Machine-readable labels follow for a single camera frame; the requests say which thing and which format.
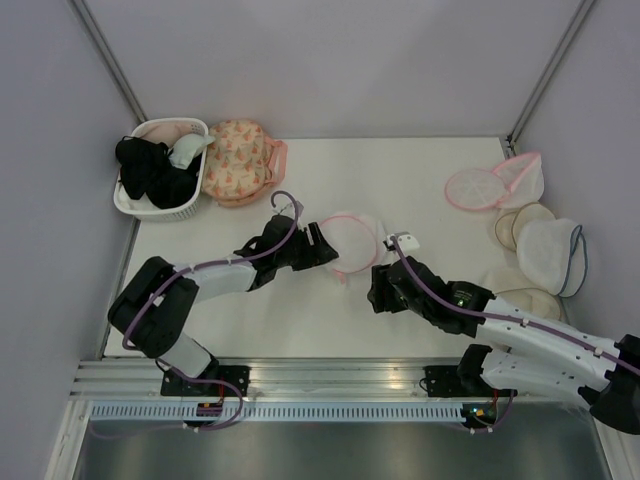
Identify right aluminium corner post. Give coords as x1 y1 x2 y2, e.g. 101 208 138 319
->
500 0 599 159

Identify white bra in basket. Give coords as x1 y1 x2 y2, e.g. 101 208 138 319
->
169 133 214 170

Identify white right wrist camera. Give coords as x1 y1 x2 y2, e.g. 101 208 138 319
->
383 232 420 253

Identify white slotted cable duct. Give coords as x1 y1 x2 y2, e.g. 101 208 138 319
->
90 401 464 423

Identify left aluminium corner post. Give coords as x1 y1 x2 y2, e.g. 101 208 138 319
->
68 0 148 123

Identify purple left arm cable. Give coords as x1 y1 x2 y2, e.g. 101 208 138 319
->
89 190 306 441

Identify pink rimmed mesh laundry bag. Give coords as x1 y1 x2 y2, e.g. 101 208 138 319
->
319 211 387 284

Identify pink mesh laundry bag flat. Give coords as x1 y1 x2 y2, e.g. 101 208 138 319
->
444 169 508 211

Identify aluminium corner post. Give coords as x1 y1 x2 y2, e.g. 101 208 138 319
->
68 0 148 123
500 0 599 159

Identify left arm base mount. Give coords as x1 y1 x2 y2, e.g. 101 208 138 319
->
160 364 250 398

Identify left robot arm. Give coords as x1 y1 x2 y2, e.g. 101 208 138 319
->
107 215 339 396

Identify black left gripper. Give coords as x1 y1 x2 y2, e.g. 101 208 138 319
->
275 223 338 271

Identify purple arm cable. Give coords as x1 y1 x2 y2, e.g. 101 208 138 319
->
89 190 306 441
392 234 640 436

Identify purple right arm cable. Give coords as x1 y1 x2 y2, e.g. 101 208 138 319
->
392 234 640 436

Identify pink mesh laundry bag open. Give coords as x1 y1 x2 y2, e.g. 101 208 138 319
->
492 152 544 209

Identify aluminium front rail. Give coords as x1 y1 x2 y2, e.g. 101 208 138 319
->
69 355 616 401

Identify black bras in basket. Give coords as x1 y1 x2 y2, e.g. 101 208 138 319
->
115 137 201 210

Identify beige bra cup upper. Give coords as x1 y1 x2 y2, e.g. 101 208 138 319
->
494 202 556 252

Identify white plastic laundry basket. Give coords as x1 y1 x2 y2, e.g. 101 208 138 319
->
113 117 208 222

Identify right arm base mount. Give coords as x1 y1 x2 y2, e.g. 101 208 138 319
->
418 344 517 398

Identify floral peach bra case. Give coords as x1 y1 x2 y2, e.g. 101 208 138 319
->
201 119 288 208

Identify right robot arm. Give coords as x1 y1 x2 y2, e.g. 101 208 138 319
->
367 257 639 435

